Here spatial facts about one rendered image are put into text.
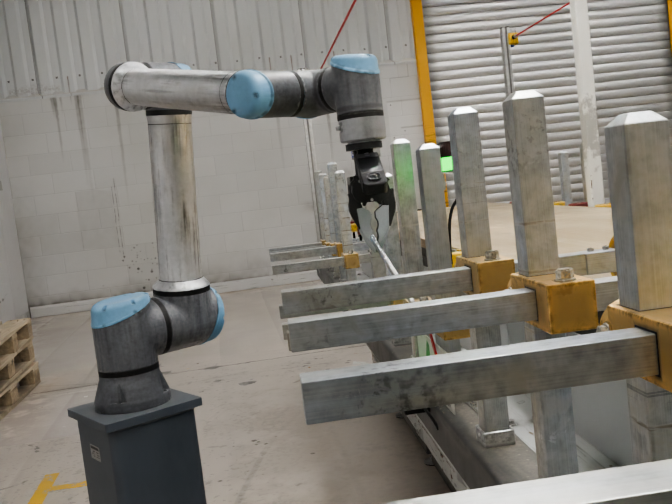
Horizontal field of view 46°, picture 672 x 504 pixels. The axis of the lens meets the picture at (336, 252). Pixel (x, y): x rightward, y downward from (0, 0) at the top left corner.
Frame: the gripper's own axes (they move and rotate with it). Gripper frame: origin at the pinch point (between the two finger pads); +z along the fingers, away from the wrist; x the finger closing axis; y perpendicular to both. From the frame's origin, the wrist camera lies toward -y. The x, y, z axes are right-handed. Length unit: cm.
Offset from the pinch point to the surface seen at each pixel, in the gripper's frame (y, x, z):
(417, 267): 5.8, -8.5, 5.8
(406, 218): 5.8, -7.4, -4.3
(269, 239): 777, 17, 42
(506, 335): 14.8, -28.1, 24.0
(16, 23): 763, 262, -227
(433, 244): -19.2, -7.0, -0.7
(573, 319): -76, -8, 3
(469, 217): -44.3, -7.1, -6.0
